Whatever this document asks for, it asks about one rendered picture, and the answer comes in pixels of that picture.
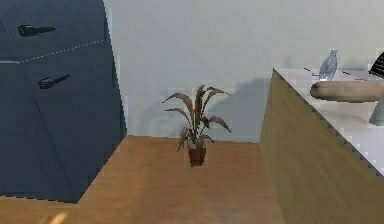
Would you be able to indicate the wooden counter with white top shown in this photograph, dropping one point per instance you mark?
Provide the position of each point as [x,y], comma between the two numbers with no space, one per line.
[310,160]

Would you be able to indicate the brown potted houseplant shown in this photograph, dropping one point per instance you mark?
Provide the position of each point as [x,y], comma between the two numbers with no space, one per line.
[196,133]

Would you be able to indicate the black ribbed object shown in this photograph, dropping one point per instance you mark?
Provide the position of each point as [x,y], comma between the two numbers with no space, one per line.
[378,67]

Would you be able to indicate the dark blue-grey fridge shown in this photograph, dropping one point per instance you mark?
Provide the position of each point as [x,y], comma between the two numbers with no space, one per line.
[50,126]

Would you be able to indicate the clear glass bottle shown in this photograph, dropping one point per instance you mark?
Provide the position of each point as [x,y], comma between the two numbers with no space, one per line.
[328,66]

